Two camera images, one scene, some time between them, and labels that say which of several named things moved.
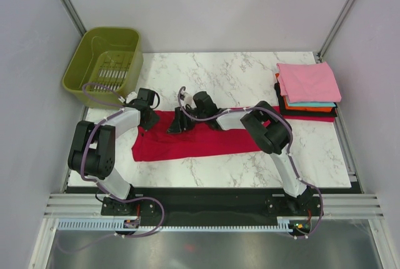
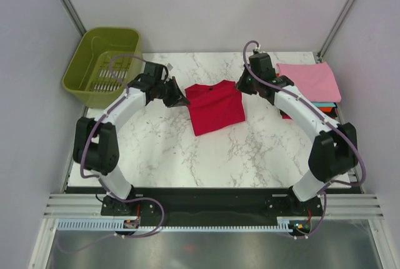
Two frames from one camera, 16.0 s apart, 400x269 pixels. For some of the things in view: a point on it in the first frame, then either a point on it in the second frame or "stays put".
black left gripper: [154, 121] → [177, 99]
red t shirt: [157, 144] → [215, 106]
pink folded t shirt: [302, 82] stays put
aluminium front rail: [335, 206] stays put
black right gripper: [180, 122] → [242, 86]
